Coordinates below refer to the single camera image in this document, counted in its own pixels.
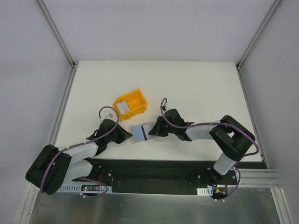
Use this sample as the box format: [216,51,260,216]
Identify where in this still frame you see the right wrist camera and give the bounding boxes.
[162,105,170,112]

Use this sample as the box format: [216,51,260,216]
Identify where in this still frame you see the beige card holder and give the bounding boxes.
[129,124,143,143]

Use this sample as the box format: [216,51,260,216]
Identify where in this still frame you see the left aluminium post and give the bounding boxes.
[35,0,79,70]

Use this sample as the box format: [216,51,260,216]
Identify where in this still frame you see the white cable duct left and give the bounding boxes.
[57,183,112,194]

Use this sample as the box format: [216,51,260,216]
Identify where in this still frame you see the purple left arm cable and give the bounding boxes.
[38,106,117,207]

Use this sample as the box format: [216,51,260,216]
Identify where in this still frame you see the yellow plastic bin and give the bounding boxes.
[113,89,148,121]

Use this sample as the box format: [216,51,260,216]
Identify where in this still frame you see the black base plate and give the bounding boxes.
[72,158,268,194]

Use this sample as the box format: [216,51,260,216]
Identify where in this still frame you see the aluminium post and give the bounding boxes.
[235,0,283,70]
[35,0,79,70]

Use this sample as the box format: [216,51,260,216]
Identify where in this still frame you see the aluminium frame rail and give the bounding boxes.
[239,169,282,188]

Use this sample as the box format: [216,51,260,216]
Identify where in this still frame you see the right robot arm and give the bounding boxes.
[149,109,256,185]

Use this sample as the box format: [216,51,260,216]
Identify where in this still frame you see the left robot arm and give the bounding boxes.
[25,119,132,195]

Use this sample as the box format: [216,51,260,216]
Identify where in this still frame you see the white cable duct right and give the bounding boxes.
[196,187,213,196]

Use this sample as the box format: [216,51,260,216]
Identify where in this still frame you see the white cable duct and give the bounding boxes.
[196,187,213,196]
[57,183,112,194]

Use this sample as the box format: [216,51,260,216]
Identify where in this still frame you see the right aluminium post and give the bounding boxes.
[235,0,283,70]

